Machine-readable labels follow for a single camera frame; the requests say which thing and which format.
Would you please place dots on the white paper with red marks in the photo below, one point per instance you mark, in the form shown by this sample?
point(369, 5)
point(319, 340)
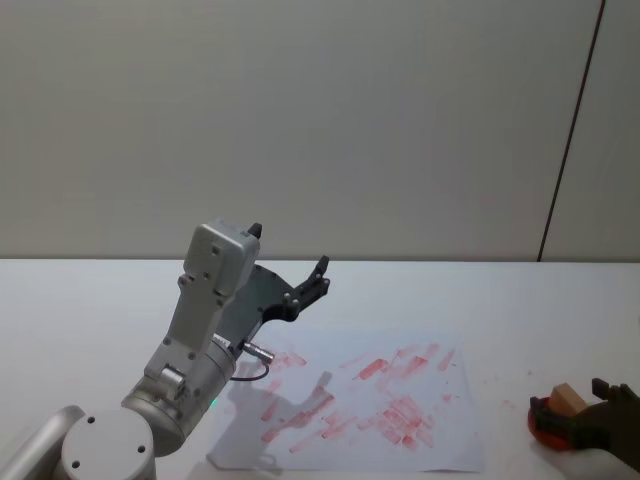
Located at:
point(380, 400)

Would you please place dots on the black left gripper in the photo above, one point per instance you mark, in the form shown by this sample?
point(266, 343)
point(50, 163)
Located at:
point(260, 292)

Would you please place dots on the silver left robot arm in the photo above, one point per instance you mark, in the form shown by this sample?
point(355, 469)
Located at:
point(200, 300)

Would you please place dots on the small wooden block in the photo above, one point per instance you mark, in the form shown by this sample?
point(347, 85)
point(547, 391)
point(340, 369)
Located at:
point(565, 400)

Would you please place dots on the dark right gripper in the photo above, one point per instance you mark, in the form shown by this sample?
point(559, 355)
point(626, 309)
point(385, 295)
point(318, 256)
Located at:
point(610, 430)

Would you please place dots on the round red ink pad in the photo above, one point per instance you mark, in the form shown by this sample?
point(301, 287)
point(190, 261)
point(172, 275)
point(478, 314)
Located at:
point(546, 440)

